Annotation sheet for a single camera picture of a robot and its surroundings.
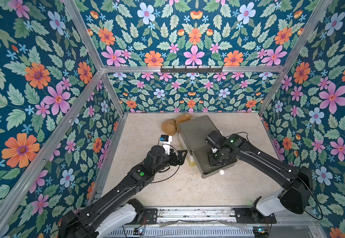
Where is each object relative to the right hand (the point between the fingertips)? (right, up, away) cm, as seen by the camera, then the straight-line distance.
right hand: (211, 162), depth 77 cm
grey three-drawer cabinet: (-9, +16, +4) cm, 19 cm away
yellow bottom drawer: (-10, -2, +9) cm, 14 cm away
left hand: (-15, +7, -4) cm, 17 cm away
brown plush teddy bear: (-24, +19, +21) cm, 37 cm away
